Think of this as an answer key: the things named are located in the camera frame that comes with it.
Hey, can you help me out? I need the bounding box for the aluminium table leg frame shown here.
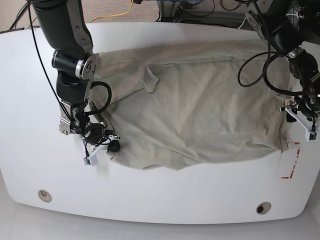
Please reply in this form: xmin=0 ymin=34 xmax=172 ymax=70
xmin=156 ymin=0 xmax=190 ymax=23

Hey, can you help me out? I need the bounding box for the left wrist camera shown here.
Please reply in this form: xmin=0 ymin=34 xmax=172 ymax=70
xmin=305 ymin=129 xmax=319 ymax=142

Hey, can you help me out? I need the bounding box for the right table grommet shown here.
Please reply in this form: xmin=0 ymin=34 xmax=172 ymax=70
xmin=256 ymin=202 xmax=272 ymax=215

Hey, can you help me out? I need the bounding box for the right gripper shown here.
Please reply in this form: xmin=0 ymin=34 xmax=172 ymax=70
xmin=81 ymin=121 xmax=121 ymax=157

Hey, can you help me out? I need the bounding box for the red tape marking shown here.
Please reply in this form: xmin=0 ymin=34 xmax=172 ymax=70
xmin=278 ymin=141 xmax=301 ymax=180

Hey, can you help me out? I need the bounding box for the beige t-shirt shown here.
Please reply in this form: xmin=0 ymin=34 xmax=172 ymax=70
xmin=94 ymin=40 xmax=289 ymax=170

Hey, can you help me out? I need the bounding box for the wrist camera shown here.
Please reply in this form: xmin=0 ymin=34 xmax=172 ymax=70
xmin=305 ymin=129 xmax=319 ymax=142
xmin=83 ymin=155 xmax=98 ymax=167

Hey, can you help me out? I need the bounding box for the yellow cable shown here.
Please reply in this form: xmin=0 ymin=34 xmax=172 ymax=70
xmin=89 ymin=0 xmax=133 ymax=24

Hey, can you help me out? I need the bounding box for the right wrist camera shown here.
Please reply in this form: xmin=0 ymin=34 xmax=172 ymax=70
xmin=83 ymin=155 xmax=98 ymax=167

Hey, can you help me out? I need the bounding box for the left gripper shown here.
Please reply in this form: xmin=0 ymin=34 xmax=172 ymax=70
xmin=279 ymin=97 xmax=320 ymax=133

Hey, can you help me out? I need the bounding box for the left table grommet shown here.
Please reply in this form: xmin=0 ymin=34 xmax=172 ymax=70
xmin=38 ymin=189 xmax=52 ymax=203

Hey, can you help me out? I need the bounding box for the table grommet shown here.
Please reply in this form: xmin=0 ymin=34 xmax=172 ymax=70
xmin=38 ymin=189 xmax=52 ymax=203
xmin=256 ymin=202 xmax=272 ymax=215

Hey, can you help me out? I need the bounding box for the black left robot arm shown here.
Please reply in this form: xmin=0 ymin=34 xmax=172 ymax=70
xmin=245 ymin=0 xmax=320 ymax=141

